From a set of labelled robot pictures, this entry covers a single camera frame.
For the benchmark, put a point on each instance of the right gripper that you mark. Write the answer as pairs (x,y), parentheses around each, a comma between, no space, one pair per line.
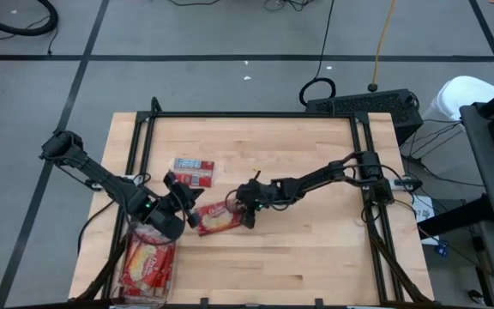
(255,193)

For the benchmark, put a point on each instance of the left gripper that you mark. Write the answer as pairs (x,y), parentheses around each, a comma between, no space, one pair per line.
(167,219)

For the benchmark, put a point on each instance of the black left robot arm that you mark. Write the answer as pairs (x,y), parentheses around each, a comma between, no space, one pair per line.
(101,180)

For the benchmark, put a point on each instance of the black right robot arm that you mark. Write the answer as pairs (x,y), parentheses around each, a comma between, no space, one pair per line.
(315,178)

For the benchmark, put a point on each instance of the clear plastic basket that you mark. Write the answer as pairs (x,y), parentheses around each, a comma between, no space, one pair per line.
(161,300)

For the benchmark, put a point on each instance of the black computer case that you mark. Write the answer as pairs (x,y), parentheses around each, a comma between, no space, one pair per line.
(367,105)

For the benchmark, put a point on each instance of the white paper sheet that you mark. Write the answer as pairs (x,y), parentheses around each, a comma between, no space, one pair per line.
(423,212)

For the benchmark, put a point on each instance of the blue tag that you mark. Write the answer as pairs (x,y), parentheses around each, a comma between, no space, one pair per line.
(441,250)

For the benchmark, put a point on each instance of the black stand beam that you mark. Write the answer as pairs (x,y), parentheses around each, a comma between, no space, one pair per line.
(457,216)

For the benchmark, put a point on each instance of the white plastic bin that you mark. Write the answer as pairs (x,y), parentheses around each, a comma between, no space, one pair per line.
(461,94)

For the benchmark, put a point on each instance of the grey equipment cart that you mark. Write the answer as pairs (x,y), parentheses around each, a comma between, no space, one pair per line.
(487,171)

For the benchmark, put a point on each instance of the black metal table frame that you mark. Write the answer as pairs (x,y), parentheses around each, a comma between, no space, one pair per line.
(251,115)

